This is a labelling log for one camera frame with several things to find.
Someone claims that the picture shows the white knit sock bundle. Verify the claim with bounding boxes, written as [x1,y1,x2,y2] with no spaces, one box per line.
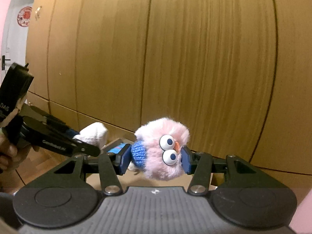
[74,122,108,148]

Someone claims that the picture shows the pink fluffy owl toy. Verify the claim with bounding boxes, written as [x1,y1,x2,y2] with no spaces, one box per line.
[128,117,189,181]

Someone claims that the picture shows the person's left hand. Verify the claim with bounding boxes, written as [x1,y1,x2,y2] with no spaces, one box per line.
[0,132,40,172]

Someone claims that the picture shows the cardboard box tray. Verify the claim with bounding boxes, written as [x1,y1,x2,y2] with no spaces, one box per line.
[86,138,217,191]

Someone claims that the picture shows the white door with red sticker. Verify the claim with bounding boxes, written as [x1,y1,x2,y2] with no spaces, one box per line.
[1,0,34,81]

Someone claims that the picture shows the wooden wardrobe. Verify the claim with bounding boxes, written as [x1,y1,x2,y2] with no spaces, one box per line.
[26,0,311,190]

